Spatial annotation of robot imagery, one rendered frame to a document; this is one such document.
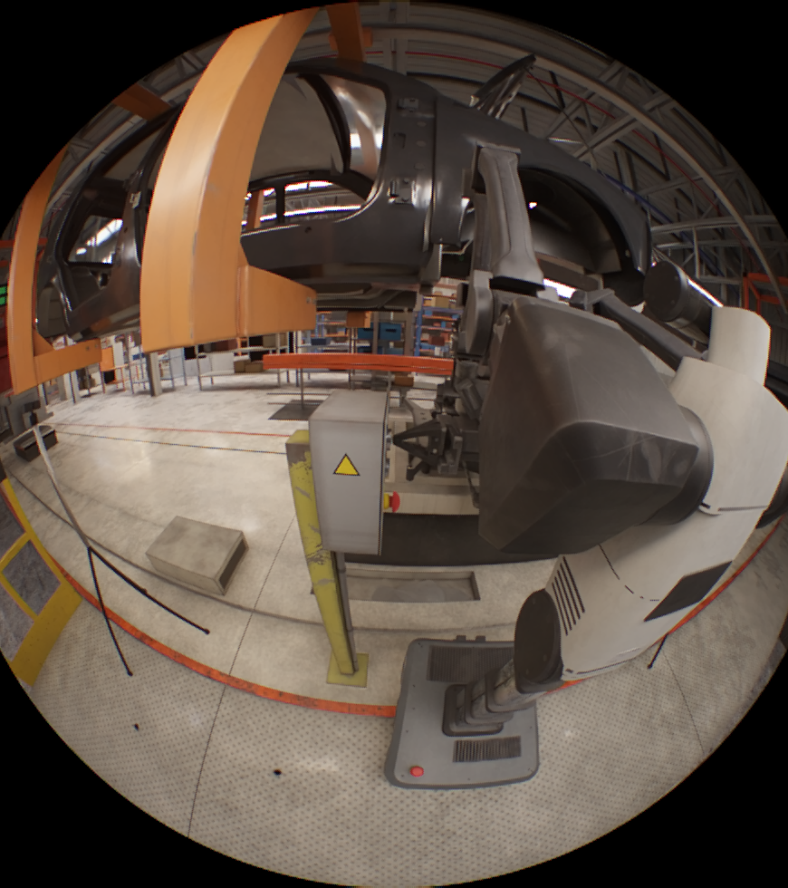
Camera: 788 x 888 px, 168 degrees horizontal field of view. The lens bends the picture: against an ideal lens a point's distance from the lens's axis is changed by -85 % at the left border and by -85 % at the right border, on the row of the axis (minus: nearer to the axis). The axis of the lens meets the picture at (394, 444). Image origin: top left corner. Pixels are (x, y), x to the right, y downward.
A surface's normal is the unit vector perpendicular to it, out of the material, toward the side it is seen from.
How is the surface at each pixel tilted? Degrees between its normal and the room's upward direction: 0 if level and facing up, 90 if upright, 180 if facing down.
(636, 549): 90
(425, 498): 90
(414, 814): 0
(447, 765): 0
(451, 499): 90
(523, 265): 67
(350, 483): 90
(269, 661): 0
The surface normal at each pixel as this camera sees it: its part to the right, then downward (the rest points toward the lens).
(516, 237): -0.11, 0.02
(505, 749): 0.06, -0.91
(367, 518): -0.01, 0.42
